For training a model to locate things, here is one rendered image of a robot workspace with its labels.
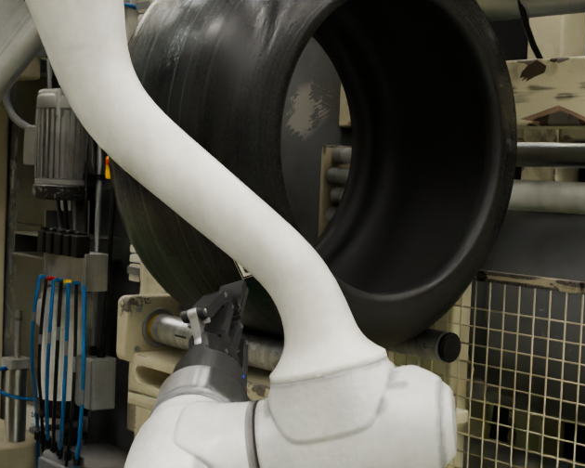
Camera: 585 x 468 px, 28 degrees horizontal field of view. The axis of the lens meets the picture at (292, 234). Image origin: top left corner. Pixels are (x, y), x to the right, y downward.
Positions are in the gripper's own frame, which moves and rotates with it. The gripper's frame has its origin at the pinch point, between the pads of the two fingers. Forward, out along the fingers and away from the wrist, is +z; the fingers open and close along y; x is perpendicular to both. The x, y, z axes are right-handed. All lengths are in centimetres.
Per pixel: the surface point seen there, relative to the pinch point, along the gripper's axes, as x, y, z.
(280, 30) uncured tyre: 11.8, -21.6, 26.1
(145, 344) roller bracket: -26.5, 19.0, 36.2
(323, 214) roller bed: -3, 26, 83
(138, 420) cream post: -37, 36, 45
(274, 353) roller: -2.7, 16.5, 16.9
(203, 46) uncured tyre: 2.2, -23.1, 25.0
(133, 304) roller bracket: -25.8, 12.5, 37.0
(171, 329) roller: -20.6, 16.4, 33.2
